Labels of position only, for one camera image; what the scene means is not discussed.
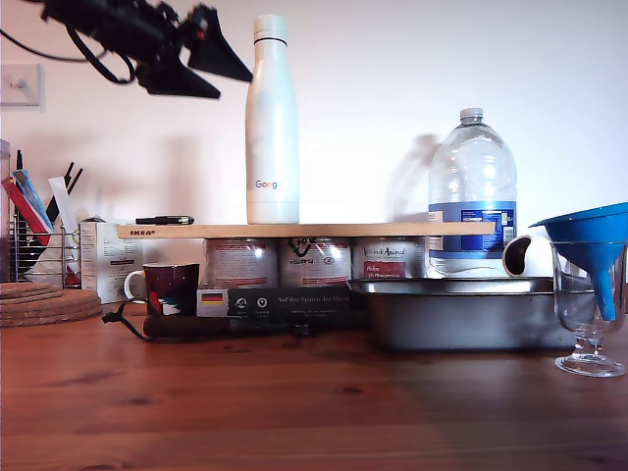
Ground tin can script lettering label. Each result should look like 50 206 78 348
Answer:
351 236 428 282

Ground dark red patterned mug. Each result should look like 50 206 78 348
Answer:
123 262 201 318

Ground black pen with silver clip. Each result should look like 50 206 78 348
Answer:
134 215 195 227

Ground dark box with German flag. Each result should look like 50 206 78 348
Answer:
195 288 367 325

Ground large clear plastic water bottle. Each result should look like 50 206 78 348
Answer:
427 107 519 280

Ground white printed carton box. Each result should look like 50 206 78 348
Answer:
78 219 144 305

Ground red book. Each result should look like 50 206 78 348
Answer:
1 175 54 246

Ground clear footed glass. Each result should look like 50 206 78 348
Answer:
551 239 628 379

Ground blue plastic funnel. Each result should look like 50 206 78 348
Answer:
528 201 628 323

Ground small round cork trivet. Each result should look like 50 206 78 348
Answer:
0 282 63 301

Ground blue booklet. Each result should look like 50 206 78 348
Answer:
13 169 54 232

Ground white Google water bottle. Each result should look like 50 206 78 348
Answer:
244 14 301 226

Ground white wall switch plate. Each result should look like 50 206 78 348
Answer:
0 63 46 110

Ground white round device black opening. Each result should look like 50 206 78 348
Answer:
502 234 555 279

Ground tin can black logo print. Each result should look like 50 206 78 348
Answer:
280 237 353 288

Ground tall grey translucent container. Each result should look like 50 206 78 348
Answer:
0 139 11 285

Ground thick black cable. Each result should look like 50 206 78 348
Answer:
66 26 136 84

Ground large round cork trivet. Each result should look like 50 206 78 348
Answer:
0 288 103 329

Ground chrome wire rack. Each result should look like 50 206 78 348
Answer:
8 220 82 290

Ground tin can red white label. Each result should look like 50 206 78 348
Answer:
204 238 282 290

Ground white card with black stripes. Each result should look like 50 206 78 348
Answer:
47 161 85 237

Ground wooden IKEA board shelf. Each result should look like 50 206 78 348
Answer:
116 221 497 240

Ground grey metal baking pan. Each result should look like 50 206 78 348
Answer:
346 277 590 352

